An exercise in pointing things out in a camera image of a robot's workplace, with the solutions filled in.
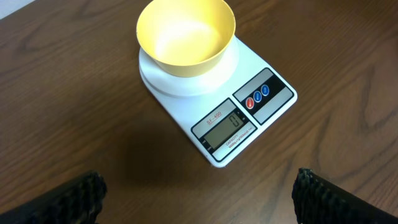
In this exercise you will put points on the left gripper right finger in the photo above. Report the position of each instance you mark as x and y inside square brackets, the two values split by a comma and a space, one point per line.
[318, 201]

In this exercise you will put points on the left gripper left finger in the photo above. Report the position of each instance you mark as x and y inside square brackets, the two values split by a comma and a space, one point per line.
[79, 200]

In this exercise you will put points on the white digital kitchen scale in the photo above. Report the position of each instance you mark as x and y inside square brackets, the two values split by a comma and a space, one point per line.
[223, 110]

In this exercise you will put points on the pale yellow bowl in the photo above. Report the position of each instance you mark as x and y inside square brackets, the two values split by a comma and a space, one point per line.
[186, 37]

